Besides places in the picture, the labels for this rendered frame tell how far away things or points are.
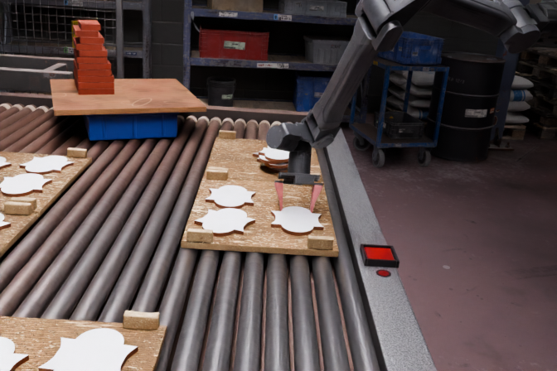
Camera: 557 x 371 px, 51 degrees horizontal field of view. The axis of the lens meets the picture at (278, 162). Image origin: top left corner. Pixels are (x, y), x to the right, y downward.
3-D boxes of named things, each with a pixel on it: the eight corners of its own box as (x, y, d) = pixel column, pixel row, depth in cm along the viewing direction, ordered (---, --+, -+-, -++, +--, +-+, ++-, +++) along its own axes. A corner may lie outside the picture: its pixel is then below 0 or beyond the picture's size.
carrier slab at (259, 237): (323, 190, 168) (323, 185, 167) (338, 257, 129) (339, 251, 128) (202, 182, 167) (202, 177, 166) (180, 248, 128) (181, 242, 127)
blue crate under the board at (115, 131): (162, 116, 233) (162, 91, 230) (179, 137, 206) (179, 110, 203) (80, 118, 221) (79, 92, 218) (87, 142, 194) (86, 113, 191)
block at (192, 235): (214, 239, 129) (214, 228, 128) (213, 243, 128) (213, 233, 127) (186, 238, 129) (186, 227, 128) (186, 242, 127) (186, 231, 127)
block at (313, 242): (332, 247, 130) (333, 235, 129) (333, 250, 128) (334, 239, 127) (306, 245, 130) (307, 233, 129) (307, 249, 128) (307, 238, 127)
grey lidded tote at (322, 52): (346, 59, 608) (348, 36, 601) (358, 65, 575) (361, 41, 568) (300, 58, 596) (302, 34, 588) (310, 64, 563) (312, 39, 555)
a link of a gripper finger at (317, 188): (321, 215, 142) (323, 177, 143) (292, 213, 142) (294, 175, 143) (317, 215, 149) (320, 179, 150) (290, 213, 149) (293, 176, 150)
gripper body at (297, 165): (319, 182, 143) (321, 152, 144) (278, 179, 143) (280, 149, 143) (317, 183, 149) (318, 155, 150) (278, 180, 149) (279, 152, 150)
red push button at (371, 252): (389, 253, 134) (389, 248, 133) (394, 266, 128) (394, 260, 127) (363, 252, 133) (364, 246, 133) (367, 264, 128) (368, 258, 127)
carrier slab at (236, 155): (313, 146, 207) (313, 142, 206) (323, 189, 168) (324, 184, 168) (215, 141, 206) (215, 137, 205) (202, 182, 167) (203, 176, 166)
